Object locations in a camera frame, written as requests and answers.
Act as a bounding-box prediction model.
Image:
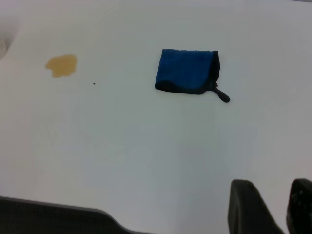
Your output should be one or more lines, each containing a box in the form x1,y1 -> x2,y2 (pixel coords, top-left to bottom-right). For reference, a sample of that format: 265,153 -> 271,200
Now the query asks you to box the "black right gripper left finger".
228,179 -> 285,234

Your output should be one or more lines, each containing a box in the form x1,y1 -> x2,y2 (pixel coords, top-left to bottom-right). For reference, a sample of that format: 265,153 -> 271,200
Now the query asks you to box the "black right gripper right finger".
286,178 -> 312,234

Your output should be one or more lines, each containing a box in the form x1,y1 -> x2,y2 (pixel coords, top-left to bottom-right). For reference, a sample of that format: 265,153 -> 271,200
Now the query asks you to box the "blue cloth with black trim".
154,48 -> 231,104

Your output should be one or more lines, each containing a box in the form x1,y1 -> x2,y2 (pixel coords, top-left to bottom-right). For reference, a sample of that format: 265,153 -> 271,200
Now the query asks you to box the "white paper coffee cup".
0,36 -> 9,60

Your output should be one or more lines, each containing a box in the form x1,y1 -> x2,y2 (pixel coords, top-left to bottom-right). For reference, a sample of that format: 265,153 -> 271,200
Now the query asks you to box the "brown coffee spill puddle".
44,54 -> 79,79

